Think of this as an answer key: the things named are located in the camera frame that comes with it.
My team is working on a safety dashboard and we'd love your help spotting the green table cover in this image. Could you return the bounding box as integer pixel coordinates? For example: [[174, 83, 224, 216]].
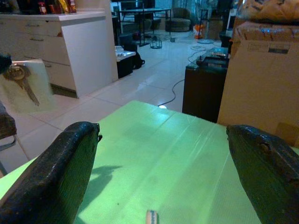
[[0, 100, 299, 224]]

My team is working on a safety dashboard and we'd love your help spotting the brown round armchair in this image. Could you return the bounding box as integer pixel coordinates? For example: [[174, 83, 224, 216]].
[[165, 7, 192, 33]]

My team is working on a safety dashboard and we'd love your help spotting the black floor cable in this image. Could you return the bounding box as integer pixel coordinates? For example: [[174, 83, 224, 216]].
[[157, 78, 185, 107]]

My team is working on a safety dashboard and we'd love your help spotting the black wire lantern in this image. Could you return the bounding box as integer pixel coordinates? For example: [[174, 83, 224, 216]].
[[149, 36, 163, 49]]

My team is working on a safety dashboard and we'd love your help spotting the brass key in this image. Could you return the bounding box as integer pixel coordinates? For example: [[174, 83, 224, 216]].
[[2, 64, 40, 106]]

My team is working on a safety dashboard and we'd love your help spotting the large cardboard box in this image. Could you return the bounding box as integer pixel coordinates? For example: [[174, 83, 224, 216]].
[[216, 21, 299, 147]]

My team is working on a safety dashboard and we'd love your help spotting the white kitchen counter cabinet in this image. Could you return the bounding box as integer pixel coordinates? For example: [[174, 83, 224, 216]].
[[0, 11, 119, 98]]

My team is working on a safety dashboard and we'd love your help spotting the black metal frame table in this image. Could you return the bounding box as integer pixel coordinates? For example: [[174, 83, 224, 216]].
[[118, 8, 172, 47]]

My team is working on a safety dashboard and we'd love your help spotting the orange and white bag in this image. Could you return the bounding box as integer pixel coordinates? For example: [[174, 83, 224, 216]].
[[192, 23, 206, 40]]

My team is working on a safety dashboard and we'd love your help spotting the black backpack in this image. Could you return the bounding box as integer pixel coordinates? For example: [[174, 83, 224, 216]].
[[132, 50, 146, 70]]

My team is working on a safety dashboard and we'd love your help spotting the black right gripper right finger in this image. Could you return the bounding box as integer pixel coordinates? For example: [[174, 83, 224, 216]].
[[226, 124, 299, 224]]

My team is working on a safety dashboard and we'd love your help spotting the black storage box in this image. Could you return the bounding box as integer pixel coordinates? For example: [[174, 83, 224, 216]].
[[114, 45, 137, 79]]

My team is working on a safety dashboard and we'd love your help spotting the metal frame chair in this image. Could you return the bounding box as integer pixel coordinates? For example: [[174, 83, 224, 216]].
[[0, 100, 18, 177]]

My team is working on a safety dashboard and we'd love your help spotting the dark brown cabinet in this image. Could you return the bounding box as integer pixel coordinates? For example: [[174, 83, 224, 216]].
[[182, 57, 230, 124]]

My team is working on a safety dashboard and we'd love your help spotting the black device on cabinet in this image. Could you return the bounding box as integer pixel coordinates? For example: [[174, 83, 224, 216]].
[[195, 55, 229, 69]]

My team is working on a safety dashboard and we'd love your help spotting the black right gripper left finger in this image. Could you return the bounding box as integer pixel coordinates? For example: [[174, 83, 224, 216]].
[[0, 121, 103, 224]]

